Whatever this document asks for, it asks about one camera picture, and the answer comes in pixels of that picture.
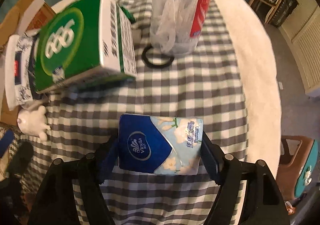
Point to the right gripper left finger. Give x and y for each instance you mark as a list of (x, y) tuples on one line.
[(94, 168)]

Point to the clear plastic cup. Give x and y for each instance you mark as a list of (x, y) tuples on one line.
[(176, 25)]

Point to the brown cardboard box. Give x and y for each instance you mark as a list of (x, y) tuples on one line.
[(24, 15)]

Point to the louvered wardrobe doors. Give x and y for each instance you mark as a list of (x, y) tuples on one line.
[(301, 32)]

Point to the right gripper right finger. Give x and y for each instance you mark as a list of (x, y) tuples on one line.
[(225, 170)]

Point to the white rabbit figurine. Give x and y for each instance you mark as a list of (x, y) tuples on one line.
[(33, 122)]

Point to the grey checkered cloth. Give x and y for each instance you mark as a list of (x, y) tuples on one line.
[(135, 198)]

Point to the green 666 box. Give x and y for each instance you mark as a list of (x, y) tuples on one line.
[(90, 41)]

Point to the brown stool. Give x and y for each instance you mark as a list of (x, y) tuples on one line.
[(297, 161)]

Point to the blue Vinda tissue pack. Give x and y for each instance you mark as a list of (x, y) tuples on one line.
[(160, 145)]

